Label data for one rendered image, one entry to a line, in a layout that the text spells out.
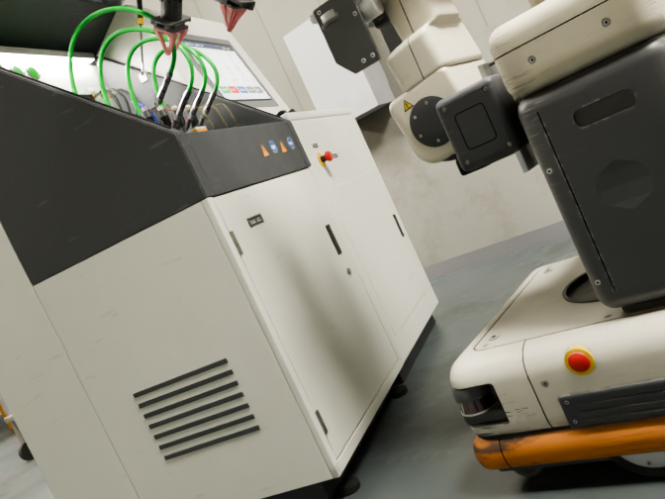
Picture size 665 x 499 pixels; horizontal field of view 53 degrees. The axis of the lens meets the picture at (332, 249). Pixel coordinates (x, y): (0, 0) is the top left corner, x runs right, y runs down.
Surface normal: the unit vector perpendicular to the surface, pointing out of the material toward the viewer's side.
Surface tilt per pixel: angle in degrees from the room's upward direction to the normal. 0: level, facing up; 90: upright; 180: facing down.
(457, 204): 90
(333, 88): 90
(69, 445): 90
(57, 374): 90
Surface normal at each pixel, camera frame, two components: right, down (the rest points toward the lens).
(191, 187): -0.31, 0.22
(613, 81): -0.53, 0.31
